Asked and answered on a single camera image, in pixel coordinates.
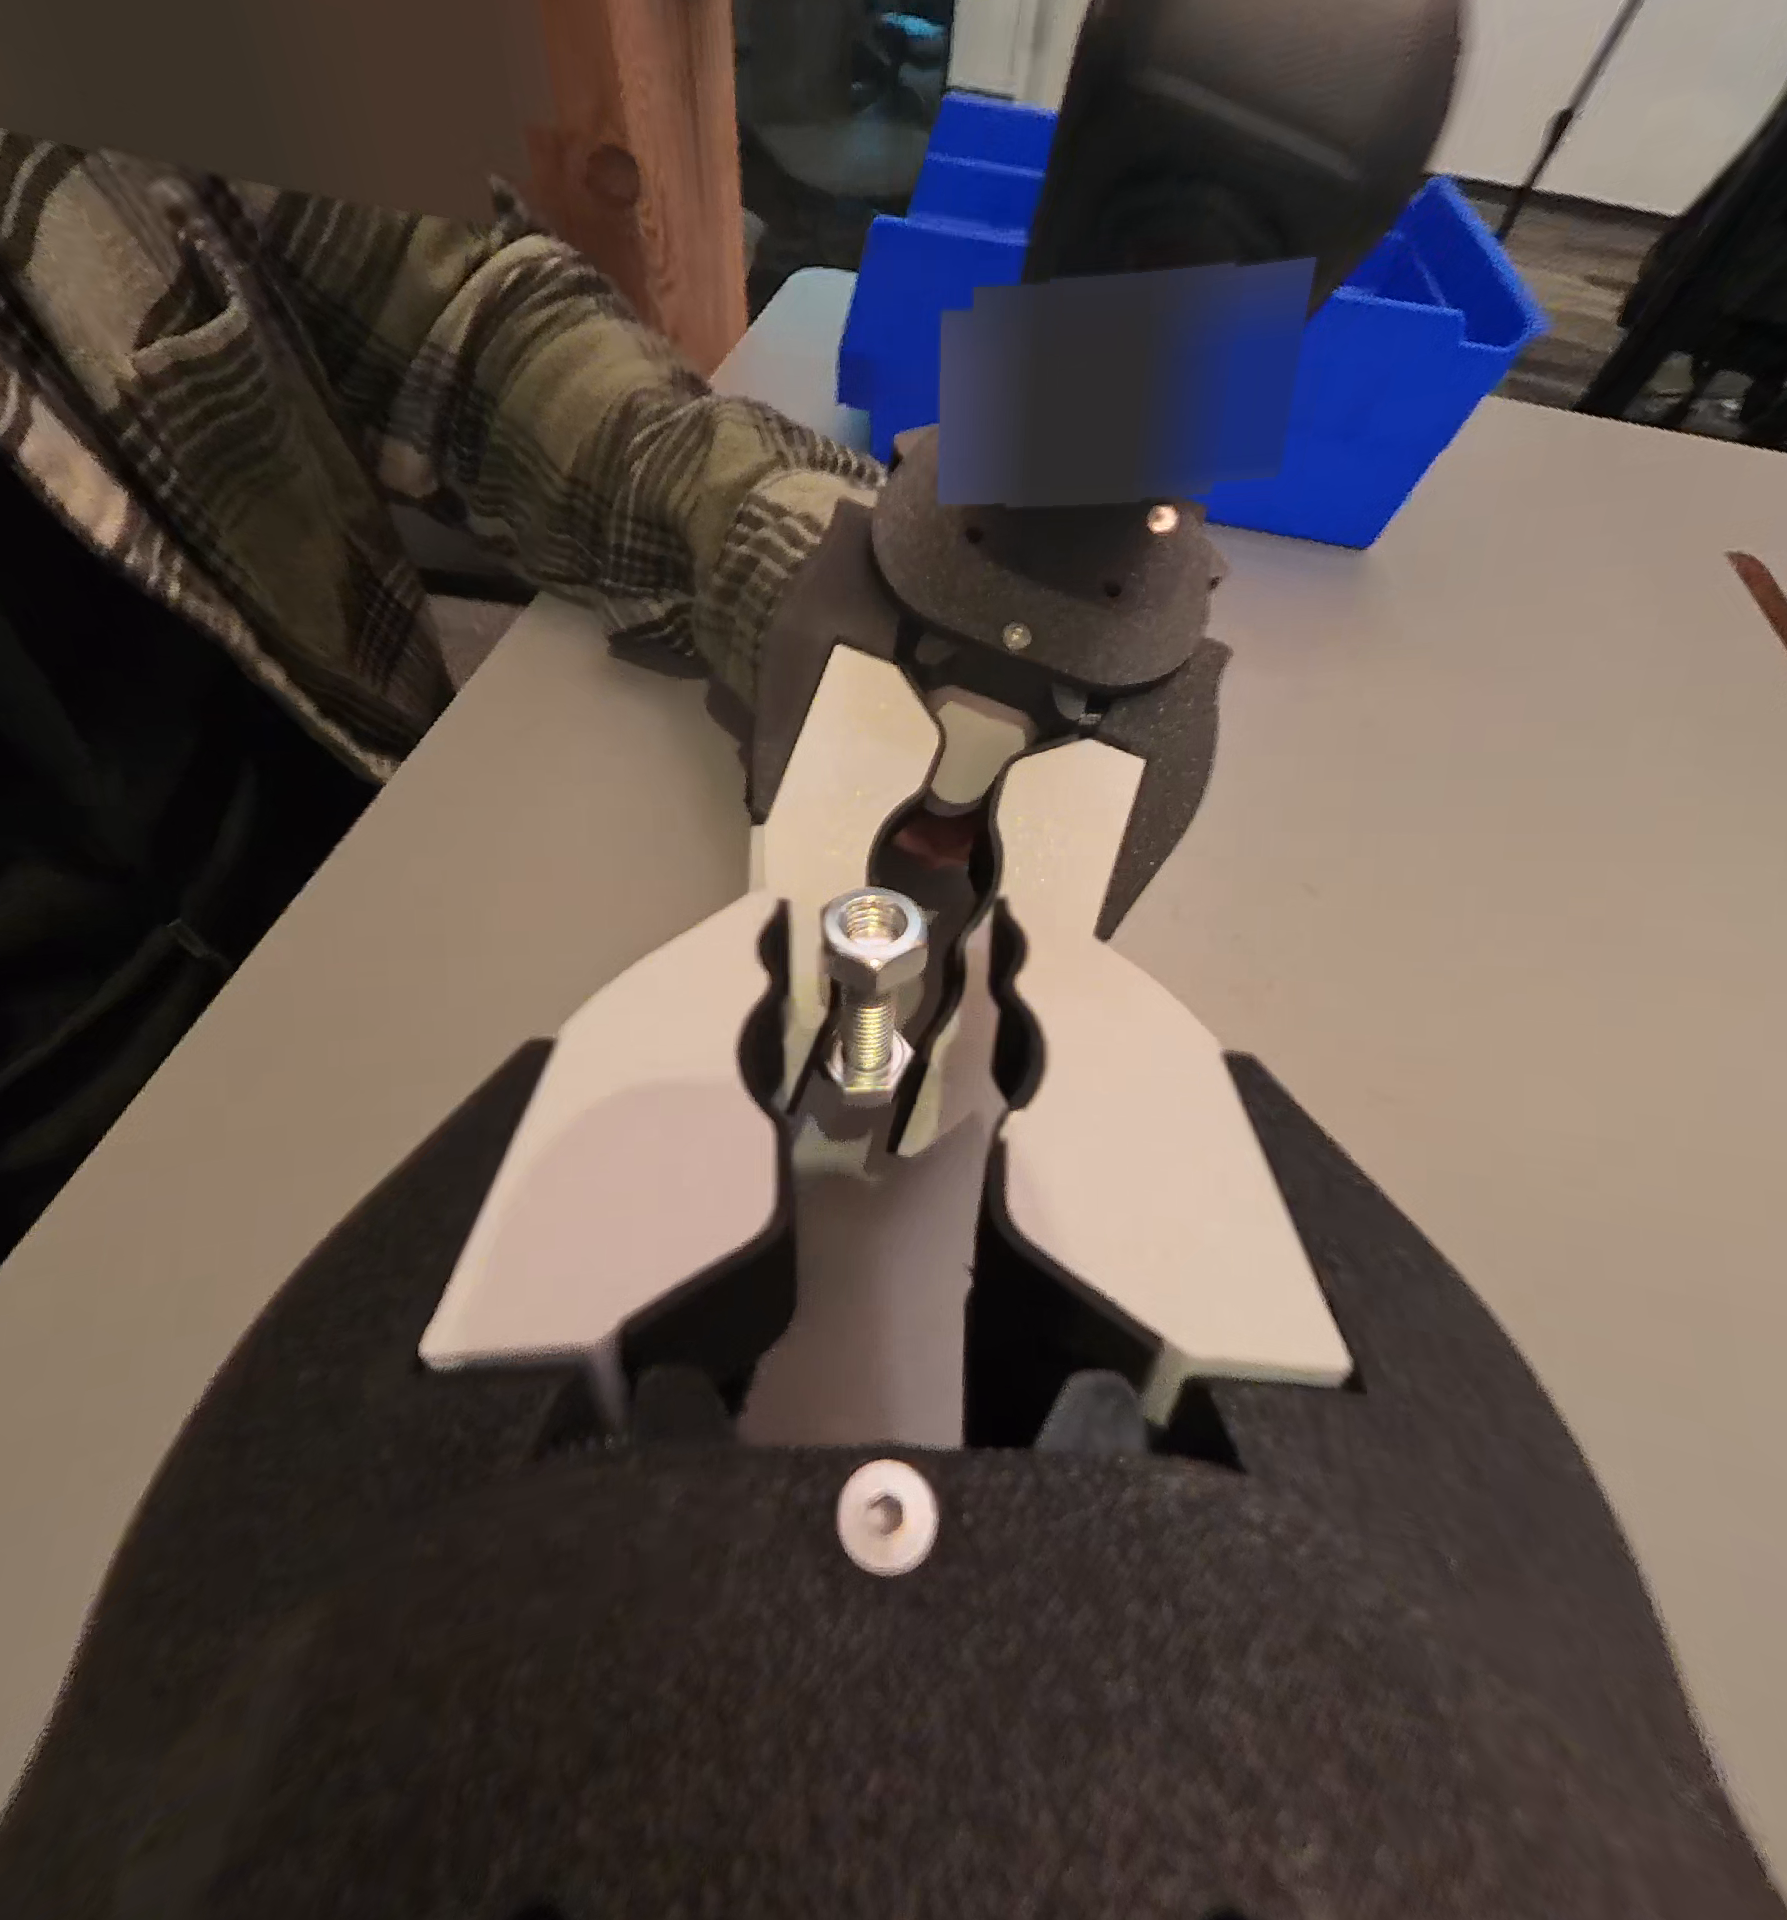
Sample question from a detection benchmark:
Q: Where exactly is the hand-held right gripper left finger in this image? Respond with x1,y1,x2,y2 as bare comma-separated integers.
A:
416,896,802,1443

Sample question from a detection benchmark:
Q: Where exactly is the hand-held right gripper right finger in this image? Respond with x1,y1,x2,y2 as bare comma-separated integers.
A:
968,900,1359,1452

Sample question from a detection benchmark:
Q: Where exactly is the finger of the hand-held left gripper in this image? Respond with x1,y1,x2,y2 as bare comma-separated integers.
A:
890,742,1158,1159
748,647,939,1190

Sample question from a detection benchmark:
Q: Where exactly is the steel hex bolt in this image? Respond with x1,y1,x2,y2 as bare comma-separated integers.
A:
817,889,930,1080

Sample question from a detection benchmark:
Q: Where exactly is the person's left forearm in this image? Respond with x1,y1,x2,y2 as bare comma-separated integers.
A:
256,180,889,722

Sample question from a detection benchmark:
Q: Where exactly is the blue plastic bin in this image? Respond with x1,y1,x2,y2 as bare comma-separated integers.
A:
837,90,1550,553

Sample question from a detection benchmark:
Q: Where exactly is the wooden pillar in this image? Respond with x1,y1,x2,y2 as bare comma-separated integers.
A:
525,0,753,370

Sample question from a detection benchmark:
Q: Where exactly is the person's plaid shirt torso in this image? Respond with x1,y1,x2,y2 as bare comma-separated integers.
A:
0,111,460,1336

